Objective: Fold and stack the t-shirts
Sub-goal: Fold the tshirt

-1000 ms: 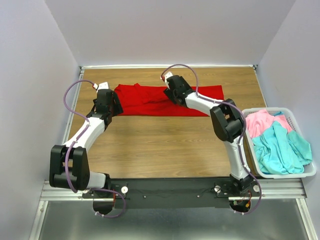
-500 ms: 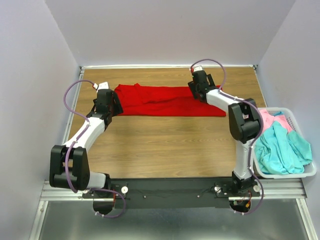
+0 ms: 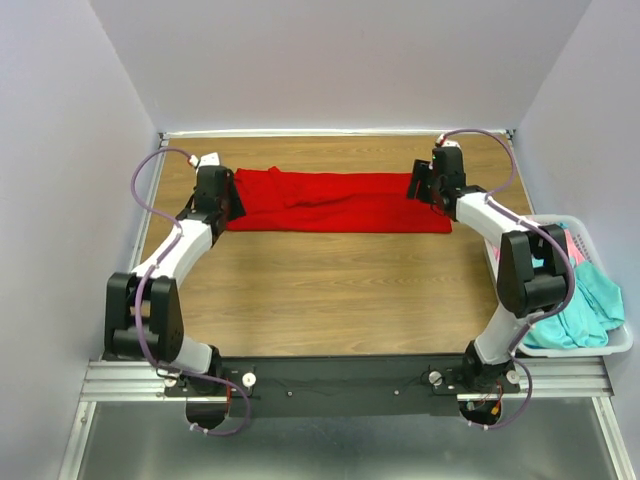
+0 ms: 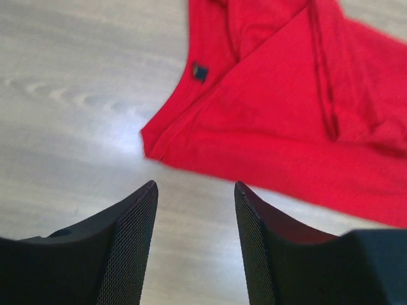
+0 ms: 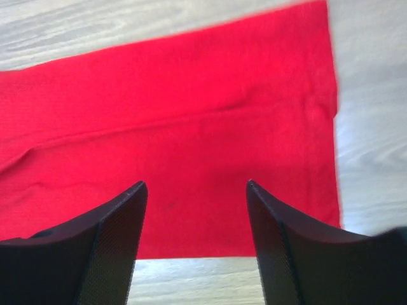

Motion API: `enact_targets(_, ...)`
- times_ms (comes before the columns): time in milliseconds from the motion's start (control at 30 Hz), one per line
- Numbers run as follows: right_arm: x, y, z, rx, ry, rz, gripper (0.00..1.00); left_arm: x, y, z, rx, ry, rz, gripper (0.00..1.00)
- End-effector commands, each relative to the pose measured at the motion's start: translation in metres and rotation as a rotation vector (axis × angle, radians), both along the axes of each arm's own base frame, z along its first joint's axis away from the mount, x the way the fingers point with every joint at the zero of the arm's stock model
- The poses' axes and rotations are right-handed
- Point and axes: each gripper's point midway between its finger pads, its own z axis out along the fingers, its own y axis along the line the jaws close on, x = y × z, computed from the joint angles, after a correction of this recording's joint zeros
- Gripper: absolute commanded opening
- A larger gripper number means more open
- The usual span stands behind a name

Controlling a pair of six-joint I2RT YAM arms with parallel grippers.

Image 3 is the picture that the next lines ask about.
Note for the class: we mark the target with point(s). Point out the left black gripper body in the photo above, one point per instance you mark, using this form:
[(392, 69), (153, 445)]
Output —
[(233, 205)]

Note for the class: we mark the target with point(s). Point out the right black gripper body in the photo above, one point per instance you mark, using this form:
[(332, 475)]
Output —
[(426, 186)]

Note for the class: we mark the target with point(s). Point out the red t shirt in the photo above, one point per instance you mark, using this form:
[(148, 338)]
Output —
[(284, 201)]

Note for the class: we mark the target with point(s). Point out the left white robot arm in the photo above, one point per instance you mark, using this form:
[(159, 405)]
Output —
[(143, 318)]

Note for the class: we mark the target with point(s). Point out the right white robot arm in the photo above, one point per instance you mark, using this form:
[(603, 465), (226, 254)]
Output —
[(534, 275)]

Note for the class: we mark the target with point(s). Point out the pink t shirt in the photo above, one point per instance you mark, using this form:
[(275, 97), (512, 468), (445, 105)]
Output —
[(575, 255)]

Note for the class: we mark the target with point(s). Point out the turquoise t shirt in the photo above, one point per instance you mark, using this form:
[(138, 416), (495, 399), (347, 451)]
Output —
[(595, 309)]

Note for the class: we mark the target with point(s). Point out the white plastic laundry basket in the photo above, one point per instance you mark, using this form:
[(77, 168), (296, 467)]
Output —
[(503, 326)]

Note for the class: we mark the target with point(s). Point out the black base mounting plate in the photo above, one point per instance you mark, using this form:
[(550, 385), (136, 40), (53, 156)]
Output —
[(344, 386)]

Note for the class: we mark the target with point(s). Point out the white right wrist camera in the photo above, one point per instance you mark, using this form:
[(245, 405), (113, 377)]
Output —
[(444, 142)]

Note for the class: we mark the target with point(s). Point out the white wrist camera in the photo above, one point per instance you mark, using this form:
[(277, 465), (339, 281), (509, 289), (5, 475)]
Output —
[(210, 159), (444, 142)]

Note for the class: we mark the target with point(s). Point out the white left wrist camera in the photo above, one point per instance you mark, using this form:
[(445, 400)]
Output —
[(210, 159)]

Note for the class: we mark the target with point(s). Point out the aluminium frame rail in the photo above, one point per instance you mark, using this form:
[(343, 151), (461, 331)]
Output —
[(133, 381)]

